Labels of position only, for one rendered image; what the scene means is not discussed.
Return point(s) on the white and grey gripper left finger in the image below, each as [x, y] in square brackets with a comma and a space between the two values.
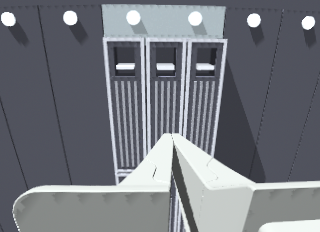
[140, 203]

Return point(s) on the black rack frame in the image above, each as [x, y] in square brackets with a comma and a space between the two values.
[54, 114]

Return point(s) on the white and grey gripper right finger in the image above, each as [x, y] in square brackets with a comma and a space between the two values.
[214, 198]

